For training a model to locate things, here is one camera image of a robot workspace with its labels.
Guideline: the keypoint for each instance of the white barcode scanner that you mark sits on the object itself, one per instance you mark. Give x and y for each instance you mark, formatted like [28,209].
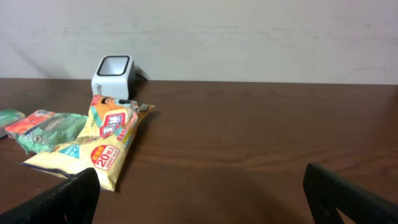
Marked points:
[114,76]

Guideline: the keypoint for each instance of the orange tissue pack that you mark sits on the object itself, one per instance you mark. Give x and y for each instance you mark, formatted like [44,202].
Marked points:
[28,123]

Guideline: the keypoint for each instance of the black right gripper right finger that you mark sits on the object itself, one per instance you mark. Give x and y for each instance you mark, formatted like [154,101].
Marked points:
[328,194]

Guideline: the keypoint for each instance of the yellow snack bag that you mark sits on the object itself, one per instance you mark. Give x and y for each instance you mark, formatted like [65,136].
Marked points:
[102,144]

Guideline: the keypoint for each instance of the green tissue pack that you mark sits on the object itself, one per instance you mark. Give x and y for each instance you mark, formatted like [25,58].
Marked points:
[8,117]

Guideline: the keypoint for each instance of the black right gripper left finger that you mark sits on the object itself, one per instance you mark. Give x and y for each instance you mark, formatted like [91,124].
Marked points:
[72,201]

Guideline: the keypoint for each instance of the teal packet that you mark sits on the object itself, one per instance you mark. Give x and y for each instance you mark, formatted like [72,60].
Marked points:
[61,128]

